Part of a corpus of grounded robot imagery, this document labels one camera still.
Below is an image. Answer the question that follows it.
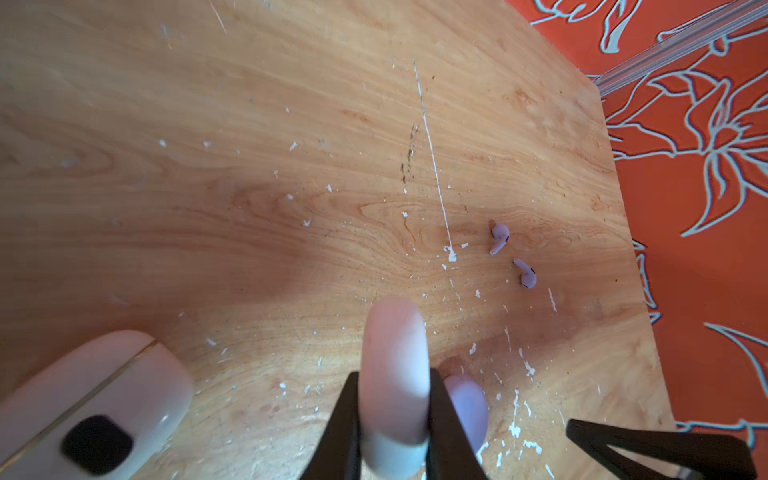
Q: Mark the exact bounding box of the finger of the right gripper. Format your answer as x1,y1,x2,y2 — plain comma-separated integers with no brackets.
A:
566,419,757,479

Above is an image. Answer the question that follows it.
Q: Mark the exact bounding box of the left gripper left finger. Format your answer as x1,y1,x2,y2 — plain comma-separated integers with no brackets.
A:
300,372,362,480

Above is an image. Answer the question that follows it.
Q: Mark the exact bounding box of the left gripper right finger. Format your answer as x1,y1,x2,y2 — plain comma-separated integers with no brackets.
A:
425,368,487,480

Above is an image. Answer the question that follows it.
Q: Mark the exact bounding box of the purple round charging case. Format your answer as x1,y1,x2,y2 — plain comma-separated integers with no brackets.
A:
444,374,489,454

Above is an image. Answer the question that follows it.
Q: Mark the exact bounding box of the white round charging case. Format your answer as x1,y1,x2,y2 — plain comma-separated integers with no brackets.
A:
358,296,431,479

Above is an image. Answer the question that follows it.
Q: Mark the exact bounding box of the purple earbud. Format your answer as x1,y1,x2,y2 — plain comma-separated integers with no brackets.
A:
489,224,510,256
513,258,537,289

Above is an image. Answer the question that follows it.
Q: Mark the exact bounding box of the cream earbud charging case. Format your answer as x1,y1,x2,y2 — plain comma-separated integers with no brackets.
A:
1,330,193,479

